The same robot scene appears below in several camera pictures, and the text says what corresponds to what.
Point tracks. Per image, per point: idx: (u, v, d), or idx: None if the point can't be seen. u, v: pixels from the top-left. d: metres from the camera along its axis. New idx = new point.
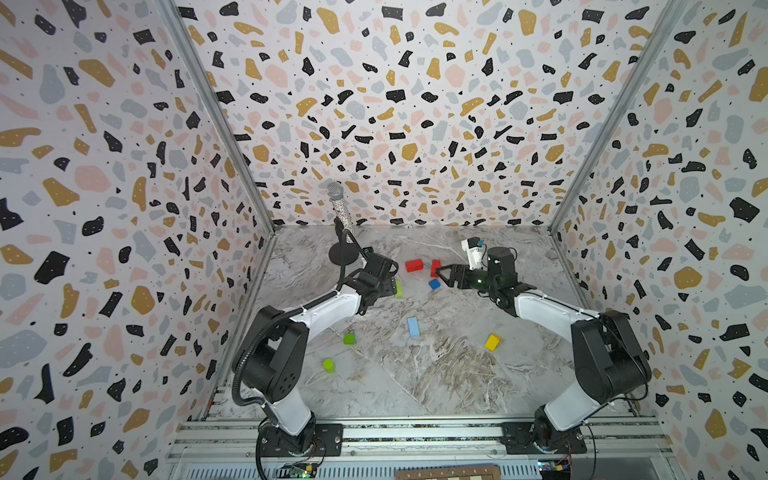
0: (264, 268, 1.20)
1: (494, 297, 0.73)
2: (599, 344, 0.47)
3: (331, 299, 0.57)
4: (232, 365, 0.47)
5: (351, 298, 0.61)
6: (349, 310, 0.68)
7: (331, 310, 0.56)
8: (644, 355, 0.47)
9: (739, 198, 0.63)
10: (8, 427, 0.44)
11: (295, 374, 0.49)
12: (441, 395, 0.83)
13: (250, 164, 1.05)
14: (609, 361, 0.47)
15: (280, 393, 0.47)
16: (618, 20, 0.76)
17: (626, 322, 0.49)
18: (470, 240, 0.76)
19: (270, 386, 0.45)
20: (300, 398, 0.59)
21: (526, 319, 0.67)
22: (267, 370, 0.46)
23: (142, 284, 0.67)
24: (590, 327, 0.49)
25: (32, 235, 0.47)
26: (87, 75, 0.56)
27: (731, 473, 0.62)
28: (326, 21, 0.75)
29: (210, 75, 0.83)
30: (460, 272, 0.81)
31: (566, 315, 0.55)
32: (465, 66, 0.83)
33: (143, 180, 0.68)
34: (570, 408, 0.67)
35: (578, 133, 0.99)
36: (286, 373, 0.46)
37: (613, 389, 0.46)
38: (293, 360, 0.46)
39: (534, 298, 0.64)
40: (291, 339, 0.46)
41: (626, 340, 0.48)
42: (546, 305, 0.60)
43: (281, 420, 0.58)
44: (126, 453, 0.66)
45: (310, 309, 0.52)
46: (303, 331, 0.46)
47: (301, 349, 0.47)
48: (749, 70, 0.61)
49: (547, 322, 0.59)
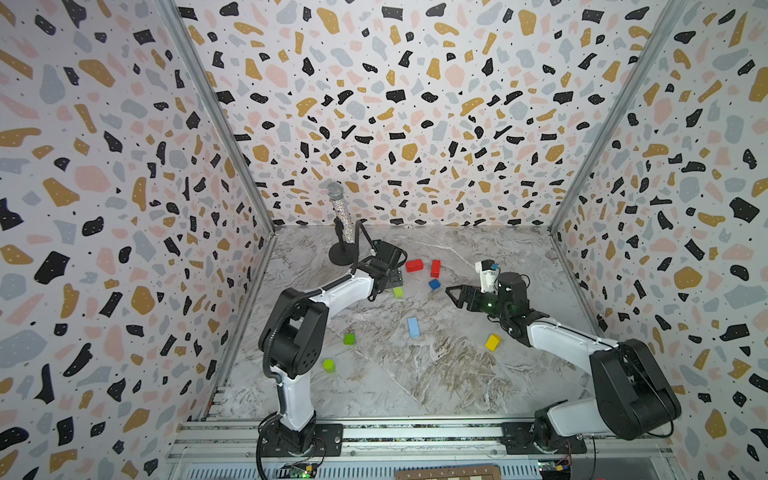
0: (264, 268, 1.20)
1: (504, 326, 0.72)
2: (622, 375, 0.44)
3: (346, 282, 0.60)
4: (259, 345, 0.52)
5: (365, 281, 0.65)
6: (362, 292, 0.66)
7: (346, 293, 0.59)
8: (670, 388, 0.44)
9: (739, 198, 0.63)
10: (9, 427, 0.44)
11: (318, 351, 0.53)
12: (441, 395, 0.83)
13: (250, 164, 1.05)
14: (634, 395, 0.44)
15: (303, 368, 0.50)
16: (618, 20, 0.76)
17: (647, 351, 0.47)
18: (484, 261, 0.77)
19: (295, 362, 0.49)
20: (309, 393, 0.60)
21: (540, 350, 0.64)
22: (291, 347, 0.50)
23: (142, 284, 0.67)
24: (610, 357, 0.48)
25: (32, 235, 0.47)
26: (87, 75, 0.56)
27: (731, 473, 0.62)
28: (326, 21, 0.75)
29: (210, 76, 0.83)
30: (470, 293, 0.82)
31: (583, 346, 0.52)
32: (465, 66, 0.83)
33: (143, 180, 0.68)
34: (577, 419, 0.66)
35: (578, 133, 0.99)
36: (309, 349, 0.50)
37: (641, 426, 0.43)
38: (316, 338, 0.50)
39: (548, 327, 0.61)
40: (313, 317, 0.49)
41: (650, 371, 0.46)
42: (561, 334, 0.58)
43: (287, 411, 0.60)
44: (126, 453, 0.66)
45: (327, 291, 0.55)
46: (323, 309, 0.50)
47: (323, 327, 0.51)
48: (749, 70, 0.61)
49: (563, 353, 0.56)
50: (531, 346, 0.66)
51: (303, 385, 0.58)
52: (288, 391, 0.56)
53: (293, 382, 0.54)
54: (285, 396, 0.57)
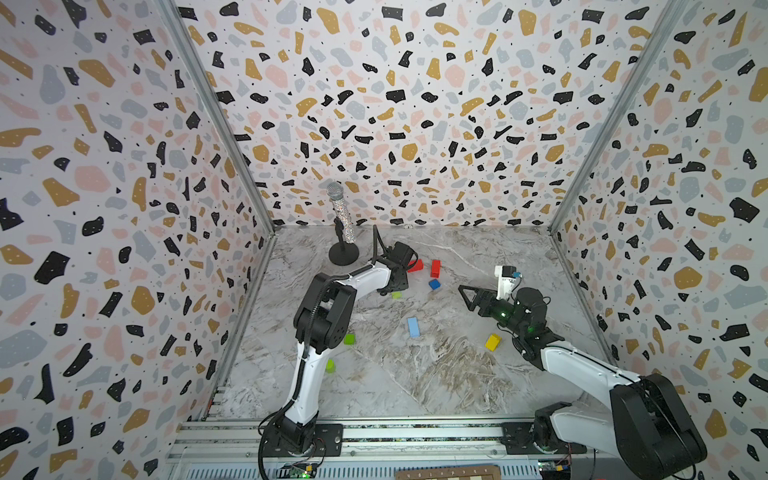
0: (264, 268, 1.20)
1: (517, 345, 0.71)
2: (643, 412, 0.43)
3: (368, 270, 0.67)
4: (295, 321, 0.58)
5: (383, 272, 0.71)
6: (381, 282, 0.73)
7: (368, 282, 0.66)
8: (695, 428, 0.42)
9: (739, 198, 0.63)
10: (8, 427, 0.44)
11: (346, 329, 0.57)
12: (441, 395, 0.83)
13: (250, 164, 1.05)
14: (656, 435, 0.44)
15: (334, 343, 0.58)
16: (618, 20, 0.76)
17: (672, 387, 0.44)
18: (505, 268, 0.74)
19: (327, 338, 0.55)
20: (320, 387, 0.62)
21: (554, 373, 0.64)
22: (325, 324, 0.56)
23: (142, 284, 0.67)
24: (630, 392, 0.45)
25: (32, 235, 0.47)
26: (87, 75, 0.56)
27: (731, 473, 0.62)
28: (326, 21, 0.75)
29: (210, 76, 0.83)
30: (485, 297, 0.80)
31: (603, 378, 0.49)
32: (465, 66, 0.83)
33: (143, 181, 0.68)
34: (582, 430, 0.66)
35: (578, 133, 0.99)
36: (341, 325, 0.57)
37: (663, 468, 0.41)
38: (346, 317, 0.58)
39: (564, 353, 0.59)
40: (344, 298, 0.56)
41: (675, 410, 0.44)
42: (579, 363, 0.55)
43: (298, 397, 0.62)
44: (126, 453, 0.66)
45: (353, 277, 0.62)
46: (353, 291, 0.56)
47: (352, 308, 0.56)
48: (748, 70, 0.61)
49: (578, 380, 0.55)
50: (544, 368, 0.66)
51: (320, 371, 0.63)
52: (308, 369, 0.60)
53: (318, 358, 0.58)
54: (303, 378, 0.60)
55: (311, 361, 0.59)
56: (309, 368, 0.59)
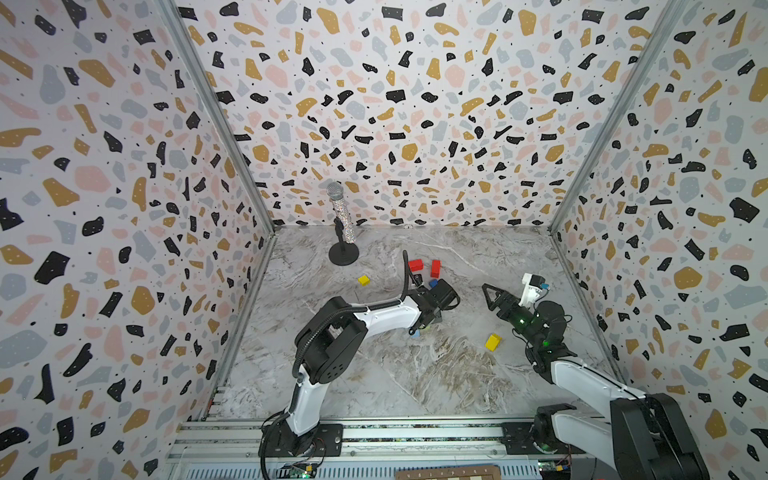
0: (264, 268, 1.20)
1: (530, 356, 0.69)
2: (641, 427, 0.43)
3: (394, 307, 0.60)
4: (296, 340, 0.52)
5: (412, 312, 0.63)
6: (406, 322, 0.64)
7: (390, 319, 0.58)
8: (697, 451, 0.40)
9: (739, 198, 0.63)
10: (8, 427, 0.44)
11: (344, 366, 0.52)
12: (441, 395, 0.83)
13: (250, 164, 1.05)
14: (653, 452, 0.42)
15: (326, 376, 0.50)
16: (618, 20, 0.76)
17: (677, 408, 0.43)
18: (534, 278, 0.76)
19: (320, 370, 0.49)
20: (320, 402, 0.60)
21: (562, 387, 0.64)
22: (322, 354, 0.50)
23: (142, 284, 0.67)
24: (631, 405, 0.46)
25: (32, 235, 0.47)
26: (87, 75, 0.56)
27: (731, 473, 0.62)
28: (326, 21, 0.75)
29: (210, 76, 0.83)
30: (506, 300, 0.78)
31: (607, 391, 0.50)
32: (465, 66, 0.83)
33: (143, 181, 0.68)
34: (582, 434, 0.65)
35: (578, 133, 0.99)
36: (337, 362, 0.49)
37: None
38: (346, 354, 0.50)
39: (573, 367, 0.59)
40: (351, 335, 0.49)
41: (677, 431, 0.43)
42: (585, 376, 0.55)
43: (294, 410, 0.60)
44: (126, 453, 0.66)
45: (372, 311, 0.55)
46: (363, 330, 0.49)
47: (356, 347, 0.51)
48: (748, 70, 0.61)
49: (585, 395, 0.54)
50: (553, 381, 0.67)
51: (318, 395, 0.59)
52: (304, 393, 0.55)
53: (311, 387, 0.53)
54: (299, 399, 0.57)
55: (306, 386, 0.53)
56: (304, 392, 0.55)
